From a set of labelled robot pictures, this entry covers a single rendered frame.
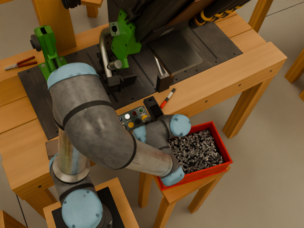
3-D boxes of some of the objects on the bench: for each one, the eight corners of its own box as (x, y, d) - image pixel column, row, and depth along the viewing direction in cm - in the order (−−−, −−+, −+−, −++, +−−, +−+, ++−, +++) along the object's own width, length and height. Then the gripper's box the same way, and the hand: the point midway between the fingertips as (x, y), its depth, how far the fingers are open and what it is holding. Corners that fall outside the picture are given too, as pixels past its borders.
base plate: (242, 55, 167) (243, 52, 165) (49, 142, 132) (47, 140, 131) (198, 9, 185) (199, 6, 183) (18, 75, 150) (16, 72, 149)
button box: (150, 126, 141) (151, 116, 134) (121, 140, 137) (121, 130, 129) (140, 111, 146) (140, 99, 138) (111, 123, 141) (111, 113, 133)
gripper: (160, 141, 115) (142, 137, 135) (180, 130, 118) (160, 128, 138) (151, 120, 114) (135, 119, 134) (171, 111, 117) (153, 111, 137)
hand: (146, 118), depth 134 cm, fingers closed
